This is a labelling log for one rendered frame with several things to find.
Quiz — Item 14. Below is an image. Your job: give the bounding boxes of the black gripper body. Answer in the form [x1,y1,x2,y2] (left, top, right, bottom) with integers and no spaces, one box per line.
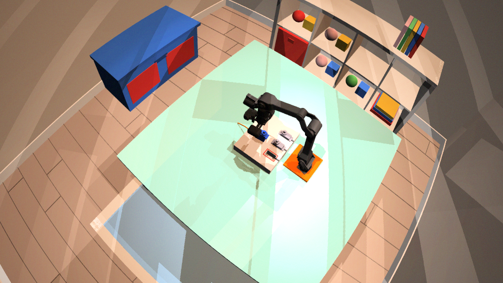
[247,110,275,138]

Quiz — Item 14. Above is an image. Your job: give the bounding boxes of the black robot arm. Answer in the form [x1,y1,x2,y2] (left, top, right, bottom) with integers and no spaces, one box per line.
[243,92,322,175]

